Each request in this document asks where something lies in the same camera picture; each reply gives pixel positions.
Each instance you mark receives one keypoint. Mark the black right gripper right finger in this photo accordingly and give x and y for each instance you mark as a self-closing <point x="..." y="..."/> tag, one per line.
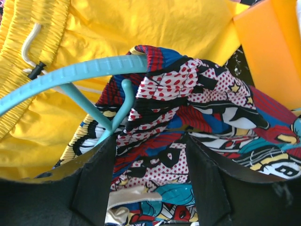
<point x="228" y="194"/>

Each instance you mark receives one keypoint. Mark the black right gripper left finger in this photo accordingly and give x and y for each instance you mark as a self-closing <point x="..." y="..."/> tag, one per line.
<point x="73" y="194"/>

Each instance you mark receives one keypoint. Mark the comic print shorts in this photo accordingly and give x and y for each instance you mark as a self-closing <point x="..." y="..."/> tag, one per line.
<point x="180" y="95"/>

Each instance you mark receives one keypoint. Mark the teal plastic hanger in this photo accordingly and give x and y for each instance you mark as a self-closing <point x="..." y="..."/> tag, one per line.
<point x="64" y="78"/>

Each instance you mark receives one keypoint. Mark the yellow shorts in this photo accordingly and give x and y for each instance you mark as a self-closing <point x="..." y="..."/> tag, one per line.
<point x="34" y="134"/>

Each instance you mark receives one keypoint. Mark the yellow plastic tray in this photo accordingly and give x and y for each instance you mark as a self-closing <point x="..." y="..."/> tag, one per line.
<point x="270" y="37"/>

